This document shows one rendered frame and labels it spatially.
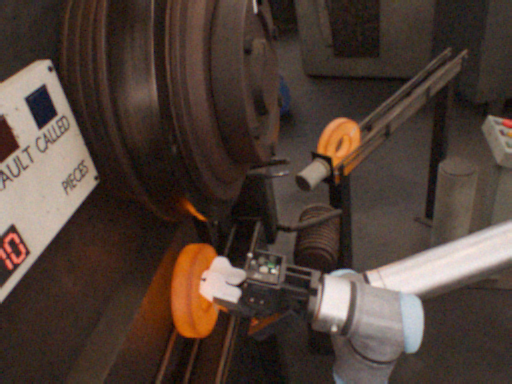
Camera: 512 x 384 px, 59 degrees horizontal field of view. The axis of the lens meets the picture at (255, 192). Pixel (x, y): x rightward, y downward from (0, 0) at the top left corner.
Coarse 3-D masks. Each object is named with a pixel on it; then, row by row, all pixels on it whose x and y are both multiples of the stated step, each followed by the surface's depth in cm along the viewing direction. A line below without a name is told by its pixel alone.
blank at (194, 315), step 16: (192, 256) 73; (208, 256) 78; (176, 272) 71; (192, 272) 71; (176, 288) 70; (192, 288) 71; (176, 304) 70; (192, 304) 71; (208, 304) 79; (176, 320) 71; (192, 320) 71; (208, 320) 77; (192, 336) 74
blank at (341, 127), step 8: (336, 120) 129; (344, 120) 129; (328, 128) 128; (336, 128) 127; (344, 128) 129; (352, 128) 132; (328, 136) 127; (336, 136) 128; (344, 136) 134; (352, 136) 133; (320, 144) 129; (328, 144) 127; (344, 144) 136; (352, 144) 135; (320, 152) 129; (328, 152) 129; (344, 152) 135; (336, 160) 132
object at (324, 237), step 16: (320, 208) 138; (320, 224) 132; (336, 224) 136; (304, 240) 128; (320, 240) 126; (336, 240) 131; (304, 256) 127; (320, 256) 125; (336, 256) 128; (320, 272) 129; (320, 336) 151; (320, 352) 156
